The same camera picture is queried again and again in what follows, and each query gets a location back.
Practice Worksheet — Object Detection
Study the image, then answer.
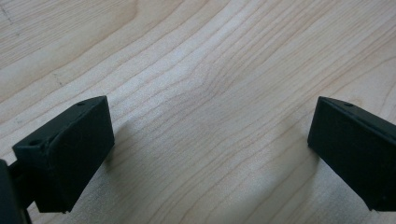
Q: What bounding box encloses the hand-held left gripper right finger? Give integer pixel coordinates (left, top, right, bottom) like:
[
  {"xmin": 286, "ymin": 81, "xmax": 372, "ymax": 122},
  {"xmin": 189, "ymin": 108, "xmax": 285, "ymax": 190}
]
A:
[{"xmin": 306, "ymin": 95, "xmax": 396, "ymax": 213}]

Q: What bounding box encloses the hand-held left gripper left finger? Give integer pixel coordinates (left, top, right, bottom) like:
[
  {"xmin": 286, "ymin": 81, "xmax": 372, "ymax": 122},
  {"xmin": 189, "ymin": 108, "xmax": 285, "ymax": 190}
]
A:
[{"xmin": 11, "ymin": 95, "xmax": 116, "ymax": 215}]

